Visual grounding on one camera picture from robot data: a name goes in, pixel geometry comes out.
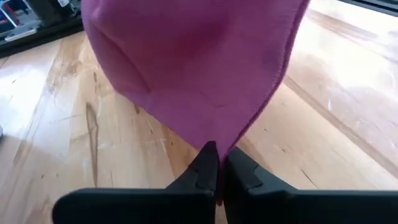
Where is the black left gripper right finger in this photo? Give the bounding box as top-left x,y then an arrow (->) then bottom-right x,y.
224,147 -> 398,224

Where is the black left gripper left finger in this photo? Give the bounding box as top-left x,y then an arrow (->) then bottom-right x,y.
52,141 -> 220,224

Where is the purple cloth towel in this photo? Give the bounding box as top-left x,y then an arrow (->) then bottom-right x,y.
80,0 -> 312,206

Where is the grey metal mounting plate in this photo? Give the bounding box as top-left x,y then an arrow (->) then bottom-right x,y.
2,27 -> 40,43

